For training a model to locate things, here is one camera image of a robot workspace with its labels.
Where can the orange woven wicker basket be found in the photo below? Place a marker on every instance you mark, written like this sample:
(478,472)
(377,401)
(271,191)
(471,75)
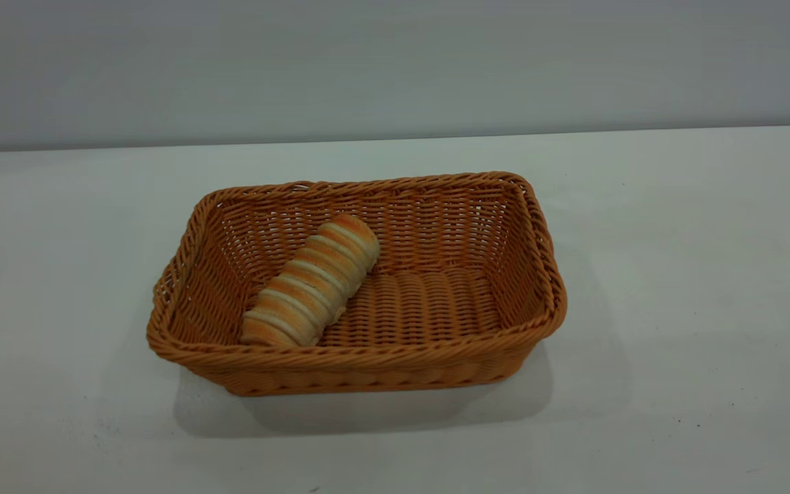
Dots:
(402,315)

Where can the ridged long bread roll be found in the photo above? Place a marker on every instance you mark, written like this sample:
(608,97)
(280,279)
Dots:
(313,281)

